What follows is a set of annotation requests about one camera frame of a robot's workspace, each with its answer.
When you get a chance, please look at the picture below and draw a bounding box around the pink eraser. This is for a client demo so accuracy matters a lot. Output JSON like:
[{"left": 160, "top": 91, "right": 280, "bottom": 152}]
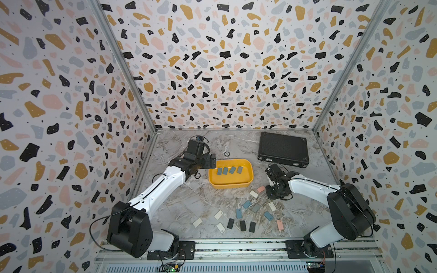
[
  {"left": 277, "top": 220, "right": 284, "bottom": 231},
  {"left": 257, "top": 186, "right": 266, "bottom": 193}
]

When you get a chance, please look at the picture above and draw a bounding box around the white eraser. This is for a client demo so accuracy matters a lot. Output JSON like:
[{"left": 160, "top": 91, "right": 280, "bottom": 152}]
[
  {"left": 192, "top": 218, "right": 203, "bottom": 227},
  {"left": 214, "top": 210, "right": 224, "bottom": 220},
  {"left": 268, "top": 202, "right": 277, "bottom": 212},
  {"left": 216, "top": 223, "right": 225, "bottom": 233},
  {"left": 249, "top": 190, "right": 259, "bottom": 199}
]

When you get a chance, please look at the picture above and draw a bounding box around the yellow plastic storage box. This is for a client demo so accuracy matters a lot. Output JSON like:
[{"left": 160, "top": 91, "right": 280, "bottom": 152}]
[{"left": 208, "top": 159, "right": 254, "bottom": 190}]

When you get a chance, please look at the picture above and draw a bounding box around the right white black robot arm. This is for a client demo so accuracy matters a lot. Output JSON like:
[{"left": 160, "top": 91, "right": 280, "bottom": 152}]
[{"left": 265, "top": 164, "right": 376, "bottom": 257}]

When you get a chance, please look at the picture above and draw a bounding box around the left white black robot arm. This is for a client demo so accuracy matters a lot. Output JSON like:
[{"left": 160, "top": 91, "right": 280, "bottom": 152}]
[{"left": 107, "top": 135, "right": 216, "bottom": 258}]

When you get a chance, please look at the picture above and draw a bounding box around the black eraser bottom right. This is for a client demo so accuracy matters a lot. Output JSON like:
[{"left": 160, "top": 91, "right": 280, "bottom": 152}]
[{"left": 249, "top": 221, "right": 256, "bottom": 233}]

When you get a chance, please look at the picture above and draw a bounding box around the black eraser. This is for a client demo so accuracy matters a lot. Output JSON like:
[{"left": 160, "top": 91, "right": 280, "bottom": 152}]
[
  {"left": 249, "top": 221, "right": 256, "bottom": 233},
  {"left": 240, "top": 220, "right": 246, "bottom": 232},
  {"left": 227, "top": 218, "right": 234, "bottom": 229}
]

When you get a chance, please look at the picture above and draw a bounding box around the black eraser bottom middle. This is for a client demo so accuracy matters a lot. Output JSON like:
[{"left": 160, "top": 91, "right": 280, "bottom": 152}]
[{"left": 240, "top": 220, "right": 246, "bottom": 232}]

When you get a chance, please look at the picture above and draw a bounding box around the black eraser bottom left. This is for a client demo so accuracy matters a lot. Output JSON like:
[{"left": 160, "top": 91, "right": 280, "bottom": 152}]
[{"left": 227, "top": 218, "right": 234, "bottom": 229}]

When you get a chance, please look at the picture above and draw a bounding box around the white eraser bottom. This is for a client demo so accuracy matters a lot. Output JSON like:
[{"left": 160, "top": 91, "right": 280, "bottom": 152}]
[{"left": 216, "top": 223, "right": 225, "bottom": 233}]

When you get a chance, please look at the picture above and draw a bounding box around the black hard case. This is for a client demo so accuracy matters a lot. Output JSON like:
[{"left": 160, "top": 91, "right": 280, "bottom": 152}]
[{"left": 257, "top": 132, "right": 310, "bottom": 168}]

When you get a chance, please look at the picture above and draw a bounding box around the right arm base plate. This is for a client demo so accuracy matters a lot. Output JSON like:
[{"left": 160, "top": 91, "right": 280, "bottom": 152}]
[{"left": 285, "top": 240, "right": 334, "bottom": 259}]

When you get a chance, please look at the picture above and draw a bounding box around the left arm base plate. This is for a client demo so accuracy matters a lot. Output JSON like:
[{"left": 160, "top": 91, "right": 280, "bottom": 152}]
[{"left": 147, "top": 241, "right": 196, "bottom": 262}]

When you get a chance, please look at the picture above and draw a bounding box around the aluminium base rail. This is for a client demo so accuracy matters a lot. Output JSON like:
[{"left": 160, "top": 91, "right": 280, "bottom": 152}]
[{"left": 95, "top": 238, "right": 389, "bottom": 273}]

